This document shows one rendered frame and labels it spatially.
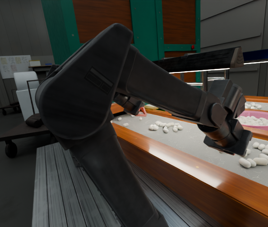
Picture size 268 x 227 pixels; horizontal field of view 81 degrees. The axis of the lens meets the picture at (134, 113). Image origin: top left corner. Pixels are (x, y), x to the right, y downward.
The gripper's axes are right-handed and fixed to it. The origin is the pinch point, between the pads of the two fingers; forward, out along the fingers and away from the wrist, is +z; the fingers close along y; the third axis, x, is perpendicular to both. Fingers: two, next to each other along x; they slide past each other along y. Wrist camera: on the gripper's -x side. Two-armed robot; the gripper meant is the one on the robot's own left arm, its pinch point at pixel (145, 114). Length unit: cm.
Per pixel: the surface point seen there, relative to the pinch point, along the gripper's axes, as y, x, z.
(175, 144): -15.9, 7.2, 9.5
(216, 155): -32.2, 5.1, 11.9
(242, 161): -40.5, 4.2, 10.3
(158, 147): -15.8, 11.8, 0.3
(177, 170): -29.8, 16.0, -3.3
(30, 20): 879, -270, -147
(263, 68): 21, -153, 170
